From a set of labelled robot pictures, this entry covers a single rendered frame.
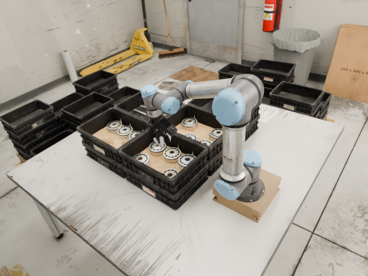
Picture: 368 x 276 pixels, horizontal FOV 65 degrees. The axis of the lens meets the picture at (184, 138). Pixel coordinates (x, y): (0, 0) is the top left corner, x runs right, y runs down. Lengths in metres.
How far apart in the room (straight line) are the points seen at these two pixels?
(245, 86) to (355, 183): 2.02
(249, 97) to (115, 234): 0.93
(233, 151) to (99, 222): 0.81
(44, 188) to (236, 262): 1.17
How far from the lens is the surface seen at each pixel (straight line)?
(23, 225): 2.81
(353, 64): 4.05
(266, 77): 3.18
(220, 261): 1.38
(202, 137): 1.77
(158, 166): 1.60
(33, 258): 2.56
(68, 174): 1.93
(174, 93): 1.32
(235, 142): 1.10
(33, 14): 4.71
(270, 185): 1.55
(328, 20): 4.20
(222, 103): 0.99
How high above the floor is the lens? 1.89
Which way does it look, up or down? 37 degrees down
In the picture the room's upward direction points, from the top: 5 degrees counter-clockwise
